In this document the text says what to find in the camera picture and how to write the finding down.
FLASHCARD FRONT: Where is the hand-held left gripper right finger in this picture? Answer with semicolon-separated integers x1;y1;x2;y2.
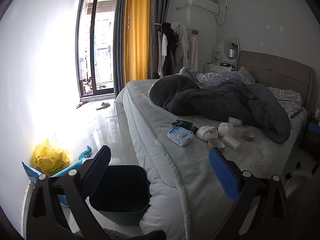
209;147;288;240

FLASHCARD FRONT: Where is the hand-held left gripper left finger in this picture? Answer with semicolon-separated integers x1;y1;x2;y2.
26;145;111;240

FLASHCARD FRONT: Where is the dark green trash bin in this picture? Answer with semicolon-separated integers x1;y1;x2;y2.
89;165;150;227

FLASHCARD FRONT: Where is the small white sock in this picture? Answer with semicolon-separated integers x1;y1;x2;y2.
217;122;233;138

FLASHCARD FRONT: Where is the large white sock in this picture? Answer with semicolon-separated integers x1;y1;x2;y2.
196;126;218;141

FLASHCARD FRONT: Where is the blue white tissue packet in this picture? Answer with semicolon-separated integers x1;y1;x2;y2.
167;126;194;147

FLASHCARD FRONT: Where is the clear plastic wrapped packet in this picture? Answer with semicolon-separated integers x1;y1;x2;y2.
221;134;242;150

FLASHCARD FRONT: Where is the yellow plastic bag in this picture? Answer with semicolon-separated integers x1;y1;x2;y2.
31;139;71;177

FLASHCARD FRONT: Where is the black packet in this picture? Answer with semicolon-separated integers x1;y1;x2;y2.
171;119;194;130

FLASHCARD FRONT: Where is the blue paper box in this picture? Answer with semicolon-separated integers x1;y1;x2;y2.
21;161;42;184

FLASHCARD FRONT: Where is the dark grey fleece blanket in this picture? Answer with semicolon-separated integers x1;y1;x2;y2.
148;74;290;144

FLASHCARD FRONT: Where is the bed with grey bedspread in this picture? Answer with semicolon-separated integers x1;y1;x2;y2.
116;79;308;240

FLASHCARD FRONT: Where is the dark fuzzy cloth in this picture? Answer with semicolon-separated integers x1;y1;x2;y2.
102;227;167;240

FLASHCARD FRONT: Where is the blue patterned duvet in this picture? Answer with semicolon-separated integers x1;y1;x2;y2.
179;67;255;89

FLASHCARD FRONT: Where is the pink patterned pillow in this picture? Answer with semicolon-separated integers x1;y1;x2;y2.
267;87;303;110

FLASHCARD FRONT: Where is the beige pillow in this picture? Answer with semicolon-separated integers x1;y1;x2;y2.
237;66;257;83

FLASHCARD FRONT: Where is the white dresser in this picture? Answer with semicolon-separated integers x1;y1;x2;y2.
204;62;235;73

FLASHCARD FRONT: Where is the beige upholstered headboard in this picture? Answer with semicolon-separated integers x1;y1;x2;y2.
236;50;314;110

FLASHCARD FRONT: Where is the white shelf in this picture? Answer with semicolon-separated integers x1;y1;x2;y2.
213;43;224;64

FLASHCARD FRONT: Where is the pink hanging garment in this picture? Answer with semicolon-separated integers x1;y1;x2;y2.
188;34;199;71

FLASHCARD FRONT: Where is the black framed sliding window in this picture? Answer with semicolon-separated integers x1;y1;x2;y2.
77;0;119;98

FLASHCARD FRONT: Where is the grey curtain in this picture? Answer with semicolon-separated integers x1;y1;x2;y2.
113;0;130;98
147;0;173;79

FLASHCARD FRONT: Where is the grey hanging garment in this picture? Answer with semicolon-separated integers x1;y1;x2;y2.
157;27;165;77

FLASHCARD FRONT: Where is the round mirror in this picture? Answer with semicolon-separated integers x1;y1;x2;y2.
223;35;240;58

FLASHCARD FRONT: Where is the white hanging jacket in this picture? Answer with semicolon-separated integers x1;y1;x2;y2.
171;23;190;72

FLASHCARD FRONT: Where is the white hanging shirt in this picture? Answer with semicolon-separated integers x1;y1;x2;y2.
161;34;168;57

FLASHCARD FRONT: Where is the yellow curtain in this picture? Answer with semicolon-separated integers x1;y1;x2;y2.
124;0;150;82

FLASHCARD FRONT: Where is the clothes rack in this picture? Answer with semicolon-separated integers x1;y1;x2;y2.
153;22;199;34

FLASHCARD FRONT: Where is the white air conditioner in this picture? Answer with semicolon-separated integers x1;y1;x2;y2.
186;0;220;14

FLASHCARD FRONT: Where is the blue toy handle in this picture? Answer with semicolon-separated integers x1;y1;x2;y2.
52;145;94;178

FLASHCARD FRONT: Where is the air conditioner cable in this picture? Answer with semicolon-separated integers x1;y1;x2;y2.
215;0;229;26

